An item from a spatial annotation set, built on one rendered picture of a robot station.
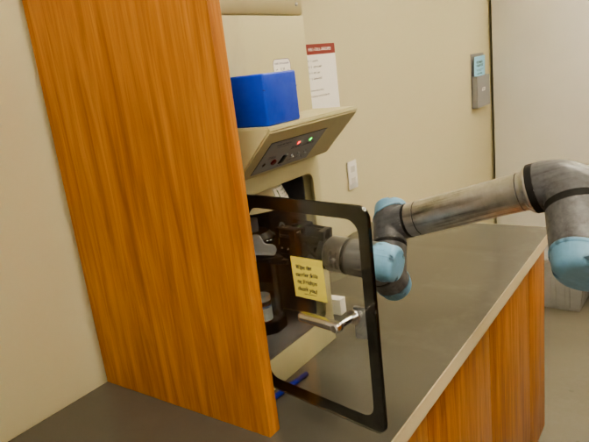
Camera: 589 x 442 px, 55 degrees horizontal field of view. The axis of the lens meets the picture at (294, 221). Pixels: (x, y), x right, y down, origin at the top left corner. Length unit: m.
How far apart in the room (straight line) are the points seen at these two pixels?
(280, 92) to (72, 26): 0.42
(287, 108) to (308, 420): 0.60
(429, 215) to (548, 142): 2.85
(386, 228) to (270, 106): 0.41
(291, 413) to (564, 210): 0.64
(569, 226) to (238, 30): 0.68
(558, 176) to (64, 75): 0.95
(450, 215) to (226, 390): 0.56
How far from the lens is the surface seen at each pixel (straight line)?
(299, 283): 1.01
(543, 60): 3.98
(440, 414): 1.42
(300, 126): 1.07
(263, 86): 1.00
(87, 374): 1.48
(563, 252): 1.05
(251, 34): 1.16
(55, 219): 1.36
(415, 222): 1.23
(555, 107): 3.98
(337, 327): 0.92
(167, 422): 1.26
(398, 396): 1.23
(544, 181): 1.12
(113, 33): 1.11
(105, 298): 1.34
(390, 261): 1.11
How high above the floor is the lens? 1.60
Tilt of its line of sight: 15 degrees down
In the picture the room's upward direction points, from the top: 7 degrees counter-clockwise
